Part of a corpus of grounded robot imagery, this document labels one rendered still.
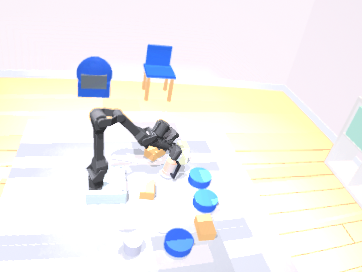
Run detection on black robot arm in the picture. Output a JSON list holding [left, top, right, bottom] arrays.
[[86, 108, 179, 190]]

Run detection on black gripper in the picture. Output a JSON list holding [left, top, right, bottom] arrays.
[[157, 137, 182, 161]]

